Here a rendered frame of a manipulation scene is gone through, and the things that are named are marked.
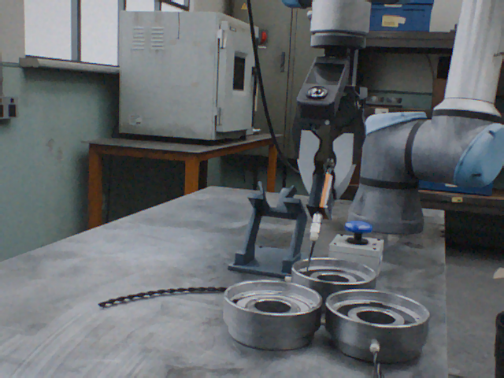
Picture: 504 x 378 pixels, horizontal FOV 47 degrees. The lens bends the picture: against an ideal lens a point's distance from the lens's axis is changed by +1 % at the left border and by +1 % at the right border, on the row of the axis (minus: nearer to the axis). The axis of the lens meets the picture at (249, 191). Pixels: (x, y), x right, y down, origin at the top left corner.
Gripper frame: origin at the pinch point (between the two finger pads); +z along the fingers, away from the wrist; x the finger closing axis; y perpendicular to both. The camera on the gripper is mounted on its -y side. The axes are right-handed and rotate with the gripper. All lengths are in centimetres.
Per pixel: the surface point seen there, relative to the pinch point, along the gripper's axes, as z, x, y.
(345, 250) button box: 9.2, -2.7, 4.6
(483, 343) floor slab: 94, -33, 193
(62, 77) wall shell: -15, 164, 154
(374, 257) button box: 9.6, -6.8, 4.7
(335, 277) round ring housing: 10.6, -3.2, -4.0
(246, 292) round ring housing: 10.1, 4.4, -16.2
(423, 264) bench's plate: 13.1, -12.7, 17.8
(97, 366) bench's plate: 13.0, 12.3, -33.4
